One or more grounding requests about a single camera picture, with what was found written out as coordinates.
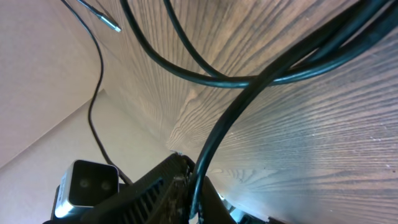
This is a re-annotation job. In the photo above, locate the thin black cable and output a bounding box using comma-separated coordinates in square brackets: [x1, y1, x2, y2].
[60, 0, 134, 186]

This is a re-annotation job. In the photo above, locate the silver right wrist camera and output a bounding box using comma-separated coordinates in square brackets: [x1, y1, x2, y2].
[54, 160, 119, 218]

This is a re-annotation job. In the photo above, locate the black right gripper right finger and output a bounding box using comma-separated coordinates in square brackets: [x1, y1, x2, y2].
[198, 177, 236, 224]

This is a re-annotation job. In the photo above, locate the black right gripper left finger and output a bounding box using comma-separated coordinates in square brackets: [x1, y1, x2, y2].
[80, 154, 189, 224]

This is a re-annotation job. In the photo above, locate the black USB cable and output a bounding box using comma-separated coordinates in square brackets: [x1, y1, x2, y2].
[119, 0, 398, 218]

